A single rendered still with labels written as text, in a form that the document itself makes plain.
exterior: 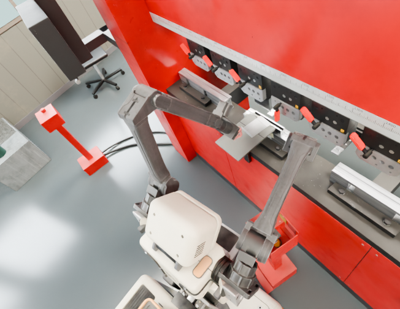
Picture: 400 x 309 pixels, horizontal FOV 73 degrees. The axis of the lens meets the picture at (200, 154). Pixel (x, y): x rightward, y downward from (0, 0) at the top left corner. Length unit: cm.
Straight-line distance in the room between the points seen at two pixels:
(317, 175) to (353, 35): 76
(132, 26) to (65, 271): 205
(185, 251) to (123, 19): 136
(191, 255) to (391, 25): 77
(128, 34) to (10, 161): 217
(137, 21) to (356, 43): 129
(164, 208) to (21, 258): 242
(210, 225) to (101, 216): 203
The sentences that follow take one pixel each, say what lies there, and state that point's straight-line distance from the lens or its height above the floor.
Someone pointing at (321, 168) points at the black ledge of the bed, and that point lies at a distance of 146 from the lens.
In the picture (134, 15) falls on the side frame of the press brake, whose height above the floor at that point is 143.
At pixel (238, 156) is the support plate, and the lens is 136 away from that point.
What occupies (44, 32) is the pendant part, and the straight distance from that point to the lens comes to 182.
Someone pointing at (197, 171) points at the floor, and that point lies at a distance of 259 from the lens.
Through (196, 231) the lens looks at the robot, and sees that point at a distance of 81.
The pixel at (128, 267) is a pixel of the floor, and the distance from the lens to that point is 247.
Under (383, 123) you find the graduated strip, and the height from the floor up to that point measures 139.
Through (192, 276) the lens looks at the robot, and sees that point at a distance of 93.
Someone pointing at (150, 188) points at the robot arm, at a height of 126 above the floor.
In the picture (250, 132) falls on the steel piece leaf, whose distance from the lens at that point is 144.
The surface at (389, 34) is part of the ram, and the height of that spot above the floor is 166.
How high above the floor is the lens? 211
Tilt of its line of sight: 52 degrees down
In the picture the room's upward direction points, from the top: 24 degrees counter-clockwise
